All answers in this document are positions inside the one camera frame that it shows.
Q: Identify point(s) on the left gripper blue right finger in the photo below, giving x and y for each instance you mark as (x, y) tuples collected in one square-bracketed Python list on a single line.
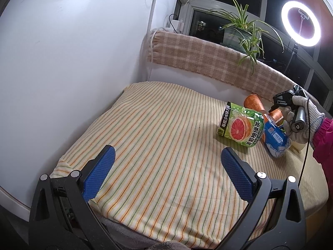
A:
[(286, 225)]

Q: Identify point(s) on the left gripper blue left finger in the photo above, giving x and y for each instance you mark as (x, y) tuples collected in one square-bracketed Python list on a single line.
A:
[(60, 215)]

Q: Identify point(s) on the large orange paper cup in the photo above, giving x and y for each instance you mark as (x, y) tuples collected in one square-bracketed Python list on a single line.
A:
[(277, 116)]

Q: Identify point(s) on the pink sleeved right forearm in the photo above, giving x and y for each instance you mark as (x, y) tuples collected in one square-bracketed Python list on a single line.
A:
[(323, 141)]

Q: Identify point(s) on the small orange paper cup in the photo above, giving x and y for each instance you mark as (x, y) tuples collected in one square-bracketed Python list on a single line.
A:
[(254, 102)]

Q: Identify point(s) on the grapefruit label clear cup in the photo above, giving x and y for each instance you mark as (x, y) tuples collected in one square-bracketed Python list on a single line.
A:
[(240, 124)]

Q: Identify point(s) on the white knit gloved right hand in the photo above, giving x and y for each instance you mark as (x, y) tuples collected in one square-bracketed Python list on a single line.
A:
[(314, 118)]

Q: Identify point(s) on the blue label plastic bottle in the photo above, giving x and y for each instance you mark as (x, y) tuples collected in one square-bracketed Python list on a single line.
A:
[(276, 141)]

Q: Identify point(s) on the striped yellow towel cover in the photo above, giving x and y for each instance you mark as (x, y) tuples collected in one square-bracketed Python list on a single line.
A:
[(168, 182)]

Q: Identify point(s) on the potted spider plant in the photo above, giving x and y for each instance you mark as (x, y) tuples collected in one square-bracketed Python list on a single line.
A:
[(248, 33)]

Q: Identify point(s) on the brown plaid blanket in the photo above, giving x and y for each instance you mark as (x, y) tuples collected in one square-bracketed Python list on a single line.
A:
[(216, 62)]

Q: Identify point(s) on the white power strip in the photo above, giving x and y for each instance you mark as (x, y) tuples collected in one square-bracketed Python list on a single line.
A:
[(177, 25)]

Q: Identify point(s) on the ring light tripod stand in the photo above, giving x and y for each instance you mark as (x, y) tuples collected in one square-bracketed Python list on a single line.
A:
[(295, 48)]

